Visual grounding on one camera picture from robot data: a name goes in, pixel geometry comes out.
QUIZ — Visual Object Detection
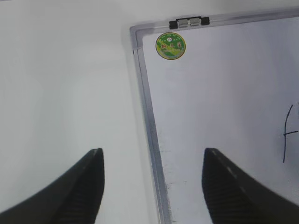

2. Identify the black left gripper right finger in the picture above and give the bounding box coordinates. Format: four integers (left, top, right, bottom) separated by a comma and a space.
202, 148, 299, 224

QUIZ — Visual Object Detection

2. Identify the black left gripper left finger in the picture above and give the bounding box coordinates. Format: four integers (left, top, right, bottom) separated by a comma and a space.
0, 148, 105, 224

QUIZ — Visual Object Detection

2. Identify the round green sticker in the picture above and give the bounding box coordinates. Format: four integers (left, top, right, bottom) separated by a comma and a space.
155, 32, 186, 60

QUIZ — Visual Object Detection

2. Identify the black and silver hanging clip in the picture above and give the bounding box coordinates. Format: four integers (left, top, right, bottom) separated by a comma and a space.
169, 16, 210, 29

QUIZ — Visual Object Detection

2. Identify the white whiteboard with aluminium frame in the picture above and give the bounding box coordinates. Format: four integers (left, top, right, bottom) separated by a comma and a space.
130, 8, 299, 224

